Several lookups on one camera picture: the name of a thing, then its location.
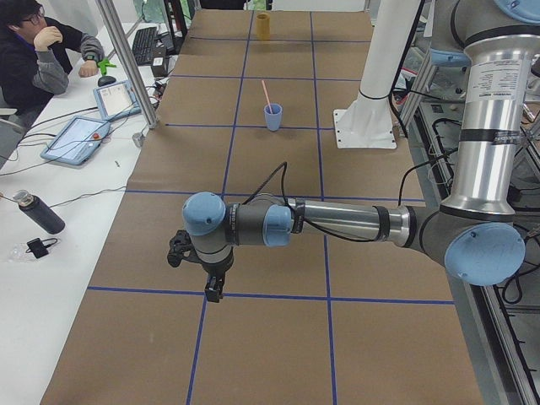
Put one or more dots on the teach pendant tablet near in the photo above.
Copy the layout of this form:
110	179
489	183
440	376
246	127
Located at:
77	141

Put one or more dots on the teach pendant tablet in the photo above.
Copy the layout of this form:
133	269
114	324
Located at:
77	141
116	101

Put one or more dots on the yellow wooden cup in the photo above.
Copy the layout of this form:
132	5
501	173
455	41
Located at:
263	26

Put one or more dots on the black computer mouse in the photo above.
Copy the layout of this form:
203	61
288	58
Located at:
106	80

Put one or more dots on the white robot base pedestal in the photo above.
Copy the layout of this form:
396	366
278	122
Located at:
367	122

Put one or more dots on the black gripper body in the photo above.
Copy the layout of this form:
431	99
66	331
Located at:
216	269

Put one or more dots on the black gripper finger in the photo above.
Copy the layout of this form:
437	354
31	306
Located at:
219	286
210	289

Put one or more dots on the black water bottle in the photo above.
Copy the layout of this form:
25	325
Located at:
39	212

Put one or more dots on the teach pendant tablet far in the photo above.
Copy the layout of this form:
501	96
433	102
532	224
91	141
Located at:
116	101

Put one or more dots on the small black adapter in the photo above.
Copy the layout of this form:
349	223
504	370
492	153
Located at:
40	248

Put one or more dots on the black keyboard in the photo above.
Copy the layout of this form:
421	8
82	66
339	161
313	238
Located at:
143	45

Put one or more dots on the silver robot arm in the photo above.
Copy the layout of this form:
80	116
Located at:
471	233

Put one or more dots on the aluminium frame post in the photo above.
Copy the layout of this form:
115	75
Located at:
123	50

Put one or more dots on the light blue cup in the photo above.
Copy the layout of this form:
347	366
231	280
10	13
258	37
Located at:
273	116

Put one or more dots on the green plastic toy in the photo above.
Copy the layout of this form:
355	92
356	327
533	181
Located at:
103	65

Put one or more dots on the seated person in black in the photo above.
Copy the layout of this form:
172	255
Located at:
34	60

